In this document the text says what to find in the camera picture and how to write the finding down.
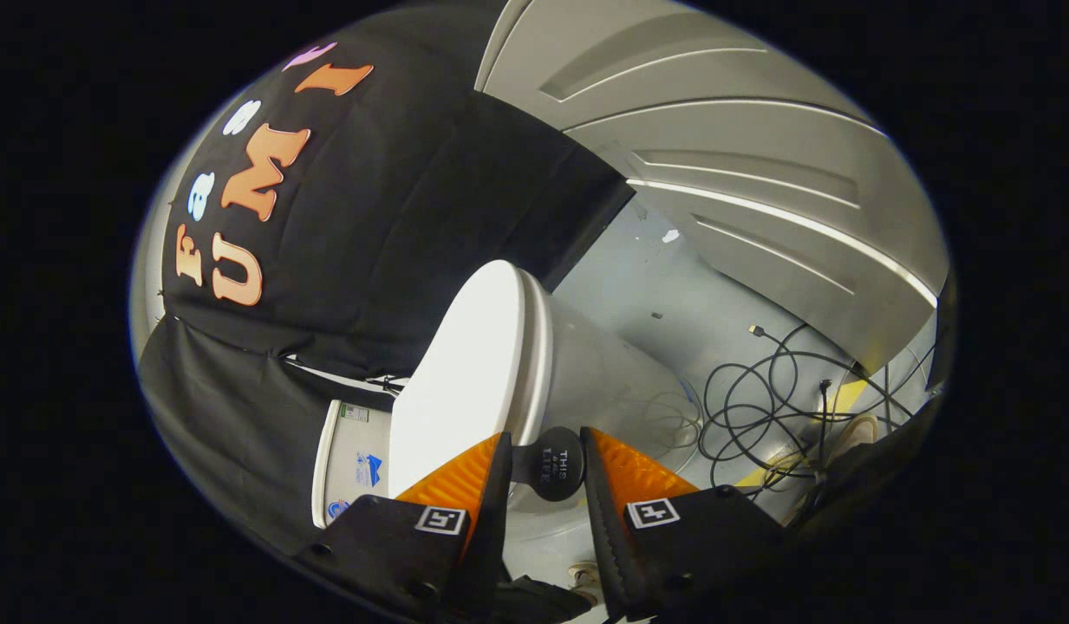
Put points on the white ceramic toilet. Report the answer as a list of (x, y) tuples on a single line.
[(603, 381)]

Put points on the white panelled door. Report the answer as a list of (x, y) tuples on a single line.
[(742, 147)]

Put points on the black backdrop cloth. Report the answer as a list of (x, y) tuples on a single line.
[(395, 217)]

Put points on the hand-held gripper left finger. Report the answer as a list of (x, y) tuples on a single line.
[(495, 520)]

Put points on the person's beige shoe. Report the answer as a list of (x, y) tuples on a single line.
[(857, 431), (586, 576)]

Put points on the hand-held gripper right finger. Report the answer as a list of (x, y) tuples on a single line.
[(605, 520)]

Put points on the person's dark trousers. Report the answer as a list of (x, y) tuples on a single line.
[(889, 468)]

